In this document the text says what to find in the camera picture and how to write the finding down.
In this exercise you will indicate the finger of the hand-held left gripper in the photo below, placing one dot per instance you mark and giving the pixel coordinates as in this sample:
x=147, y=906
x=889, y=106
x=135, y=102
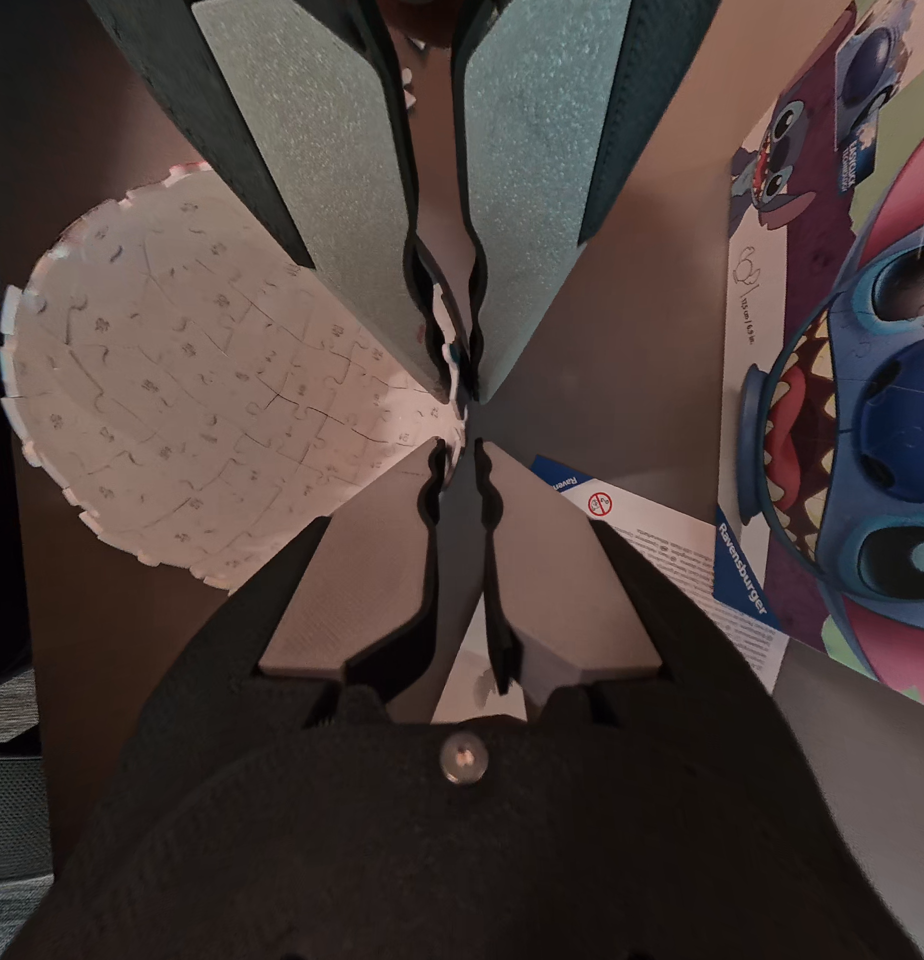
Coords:
x=319, y=150
x=529, y=187

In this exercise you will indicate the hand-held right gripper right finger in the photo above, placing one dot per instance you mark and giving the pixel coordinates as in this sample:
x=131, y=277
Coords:
x=574, y=600

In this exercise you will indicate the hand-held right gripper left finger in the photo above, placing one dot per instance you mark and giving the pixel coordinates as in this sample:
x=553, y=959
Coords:
x=349, y=600

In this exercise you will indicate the blue puzzle ball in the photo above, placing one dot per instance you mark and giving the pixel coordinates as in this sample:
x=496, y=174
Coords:
x=169, y=375

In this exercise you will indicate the cartoon character puzzle box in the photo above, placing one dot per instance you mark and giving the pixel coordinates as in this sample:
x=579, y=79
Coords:
x=882, y=450

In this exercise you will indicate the folded instruction leaflet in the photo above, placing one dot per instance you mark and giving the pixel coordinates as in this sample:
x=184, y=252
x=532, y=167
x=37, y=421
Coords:
x=672, y=555

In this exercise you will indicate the dark grey fabric chair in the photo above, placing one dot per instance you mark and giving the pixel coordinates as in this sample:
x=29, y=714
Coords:
x=12, y=810

